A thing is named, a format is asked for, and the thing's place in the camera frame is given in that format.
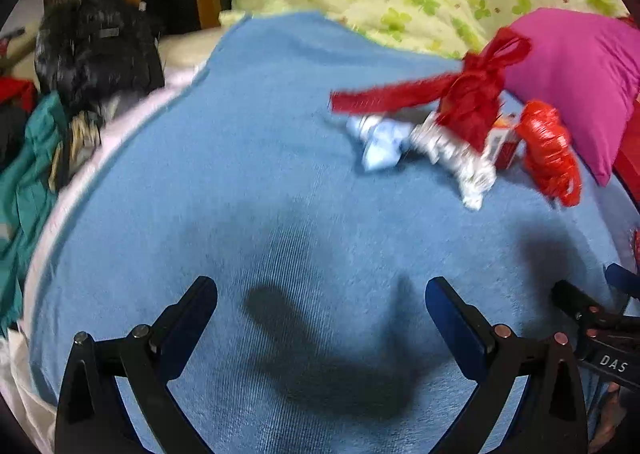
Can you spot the cream pillow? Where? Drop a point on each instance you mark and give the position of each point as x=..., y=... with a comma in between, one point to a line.
x=190, y=48

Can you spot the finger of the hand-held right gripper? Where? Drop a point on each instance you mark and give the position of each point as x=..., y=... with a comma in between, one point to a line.
x=575, y=299
x=622, y=279

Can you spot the red paper bag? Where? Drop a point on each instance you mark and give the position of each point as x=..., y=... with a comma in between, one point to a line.
x=631, y=153

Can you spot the magenta pillow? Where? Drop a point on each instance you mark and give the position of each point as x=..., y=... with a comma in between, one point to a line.
x=575, y=73

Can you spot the person's right hand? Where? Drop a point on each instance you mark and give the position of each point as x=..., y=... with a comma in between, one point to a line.
x=606, y=424

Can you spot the teal cloth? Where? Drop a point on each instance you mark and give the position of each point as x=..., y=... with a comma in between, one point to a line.
x=30, y=173

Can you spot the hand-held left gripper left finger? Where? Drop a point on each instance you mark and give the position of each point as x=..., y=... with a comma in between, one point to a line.
x=192, y=314

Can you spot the brown patterned cloth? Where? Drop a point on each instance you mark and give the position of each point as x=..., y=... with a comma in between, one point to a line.
x=80, y=143

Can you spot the red and white medicine box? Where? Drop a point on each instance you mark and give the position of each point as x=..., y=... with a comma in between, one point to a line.
x=502, y=148

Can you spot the red cloth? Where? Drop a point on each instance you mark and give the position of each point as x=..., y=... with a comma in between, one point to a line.
x=15, y=91

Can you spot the blue towel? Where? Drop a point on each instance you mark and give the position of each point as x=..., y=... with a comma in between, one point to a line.
x=250, y=158

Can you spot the black plastic bag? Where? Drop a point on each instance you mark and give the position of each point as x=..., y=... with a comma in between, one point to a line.
x=100, y=53

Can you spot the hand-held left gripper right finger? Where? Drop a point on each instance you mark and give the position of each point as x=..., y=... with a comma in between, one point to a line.
x=455, y=324

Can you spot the blue wrapper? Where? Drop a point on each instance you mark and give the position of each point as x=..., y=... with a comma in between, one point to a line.
x=380, y=146

